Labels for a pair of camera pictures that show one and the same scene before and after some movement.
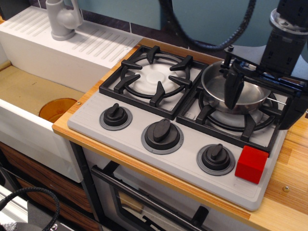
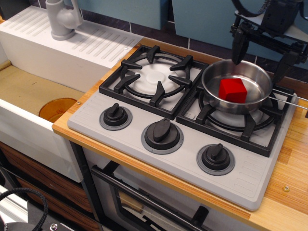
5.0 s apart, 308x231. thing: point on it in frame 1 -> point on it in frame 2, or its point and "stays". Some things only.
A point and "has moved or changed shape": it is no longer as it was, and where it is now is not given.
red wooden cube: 250,163 has moved or changed shape
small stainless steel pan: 251,99 stays
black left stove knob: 115,118 stays
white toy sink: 35,69 stays
